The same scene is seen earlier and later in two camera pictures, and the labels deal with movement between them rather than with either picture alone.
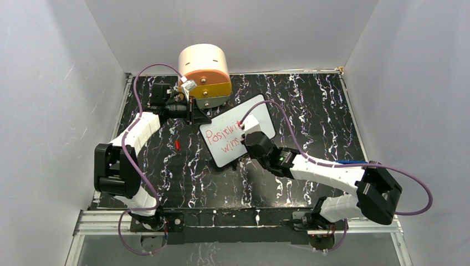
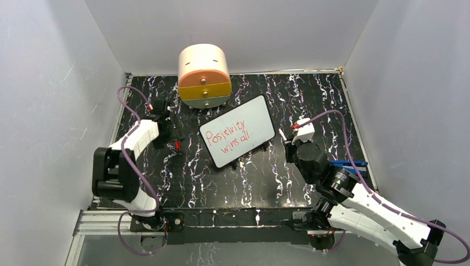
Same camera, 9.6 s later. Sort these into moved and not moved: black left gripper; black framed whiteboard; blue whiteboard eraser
Moved: black left gripper
Not moved: black framed whiteboard; blue whiteboard eraser
